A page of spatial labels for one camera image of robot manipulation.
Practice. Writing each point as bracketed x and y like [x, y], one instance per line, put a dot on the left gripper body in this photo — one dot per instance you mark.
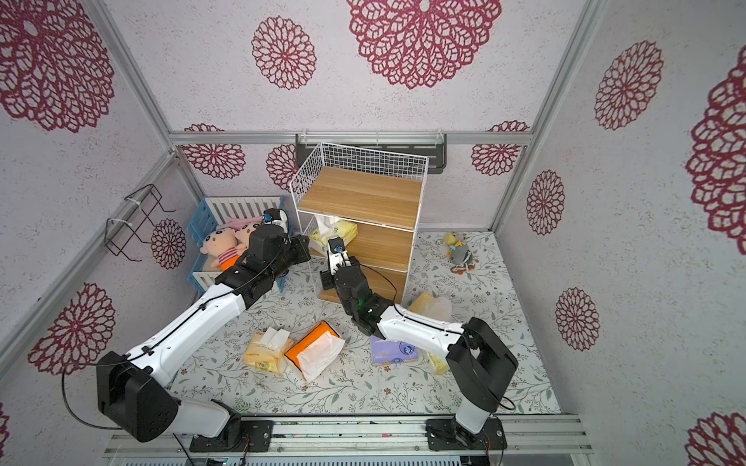
[282, 267]

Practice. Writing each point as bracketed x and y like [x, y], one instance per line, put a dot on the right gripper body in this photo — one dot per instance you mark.
[336, 271]

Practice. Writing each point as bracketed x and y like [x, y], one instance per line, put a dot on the yellow tissue pack shelf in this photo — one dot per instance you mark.
[329, 227]

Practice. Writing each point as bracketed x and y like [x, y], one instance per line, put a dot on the purple tissue pack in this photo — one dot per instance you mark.
[384, 352]

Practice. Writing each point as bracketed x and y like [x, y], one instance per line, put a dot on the orange tissue pack bottom shelf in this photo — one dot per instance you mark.
[313, 353]

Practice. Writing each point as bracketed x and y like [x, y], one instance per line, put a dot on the yellow tissue pack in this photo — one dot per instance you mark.
[437, 308]

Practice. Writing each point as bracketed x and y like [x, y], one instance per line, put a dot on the yellow-green tissue pack bottom shelf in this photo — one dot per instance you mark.
[439, 364]

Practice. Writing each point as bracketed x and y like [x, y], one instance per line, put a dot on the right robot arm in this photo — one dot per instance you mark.
[481, 364]

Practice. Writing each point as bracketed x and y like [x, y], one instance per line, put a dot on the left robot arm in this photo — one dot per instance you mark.
[132, 388]

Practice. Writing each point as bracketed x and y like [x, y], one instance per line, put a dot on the plush doll blue shorts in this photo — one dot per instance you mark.
[243, 228]

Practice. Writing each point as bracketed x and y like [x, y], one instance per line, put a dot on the blue white toy crib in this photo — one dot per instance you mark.
[221, 227]

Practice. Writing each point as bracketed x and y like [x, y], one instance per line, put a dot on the floral patterned floor mat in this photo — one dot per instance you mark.
[354, 384]

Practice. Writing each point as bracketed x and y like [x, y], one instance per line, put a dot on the small grey yellow plush toy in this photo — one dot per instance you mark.
[459, 254]

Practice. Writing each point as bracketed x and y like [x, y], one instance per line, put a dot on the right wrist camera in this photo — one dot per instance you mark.
[337, 255]

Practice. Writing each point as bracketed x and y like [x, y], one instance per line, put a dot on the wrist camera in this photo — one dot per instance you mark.
[337, 255]
[276, 216]

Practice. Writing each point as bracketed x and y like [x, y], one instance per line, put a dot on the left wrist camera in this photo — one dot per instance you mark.
[276, 216]

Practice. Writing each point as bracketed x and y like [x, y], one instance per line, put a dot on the white wire three-tier shelf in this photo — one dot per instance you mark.
[379, 191]

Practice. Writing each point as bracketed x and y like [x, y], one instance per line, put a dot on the black wire wall rack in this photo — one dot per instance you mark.
[120, 231]

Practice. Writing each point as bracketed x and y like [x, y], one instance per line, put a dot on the grey wall-mounted shelf rack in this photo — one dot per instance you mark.
[434, 154]

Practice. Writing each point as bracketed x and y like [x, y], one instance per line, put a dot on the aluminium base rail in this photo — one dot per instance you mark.
[373, 440]

